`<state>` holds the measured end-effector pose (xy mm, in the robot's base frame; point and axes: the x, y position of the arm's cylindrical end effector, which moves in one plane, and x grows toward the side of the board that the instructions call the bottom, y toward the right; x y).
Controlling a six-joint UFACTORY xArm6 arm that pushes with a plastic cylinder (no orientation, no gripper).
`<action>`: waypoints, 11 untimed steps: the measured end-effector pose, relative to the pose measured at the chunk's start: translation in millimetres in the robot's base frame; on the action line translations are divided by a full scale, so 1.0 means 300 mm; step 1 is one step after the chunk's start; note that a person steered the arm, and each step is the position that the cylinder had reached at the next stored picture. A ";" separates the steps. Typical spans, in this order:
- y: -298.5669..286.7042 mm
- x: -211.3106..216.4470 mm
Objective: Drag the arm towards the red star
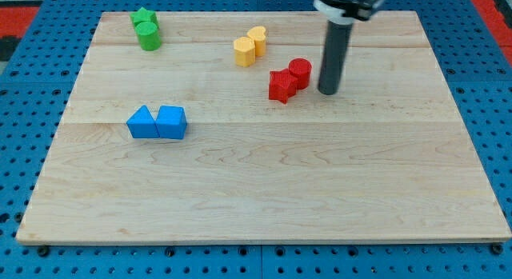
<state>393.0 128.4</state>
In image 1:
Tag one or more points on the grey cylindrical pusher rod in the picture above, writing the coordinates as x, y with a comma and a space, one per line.
333, 57

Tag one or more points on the blue triangle block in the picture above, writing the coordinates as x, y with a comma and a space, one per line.
142, 124

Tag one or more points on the red star block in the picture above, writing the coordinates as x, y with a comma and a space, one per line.
282, 85

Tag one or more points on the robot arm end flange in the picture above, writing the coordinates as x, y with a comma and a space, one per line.
344, 12

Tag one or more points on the red cylinder block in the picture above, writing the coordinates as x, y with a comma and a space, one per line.
301, 69

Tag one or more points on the yellow heart block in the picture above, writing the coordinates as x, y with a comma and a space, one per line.
258, 35

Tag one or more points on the blue cube block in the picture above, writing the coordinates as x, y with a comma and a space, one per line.
171, 122

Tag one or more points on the wooden board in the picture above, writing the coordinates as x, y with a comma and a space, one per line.
386, 160

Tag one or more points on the green star block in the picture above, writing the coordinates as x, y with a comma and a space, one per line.
143, 15

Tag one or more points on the green cylinder block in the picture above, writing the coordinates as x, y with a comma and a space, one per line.
148, 36

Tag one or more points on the yellow hexagon block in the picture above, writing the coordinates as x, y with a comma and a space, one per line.
244, 51

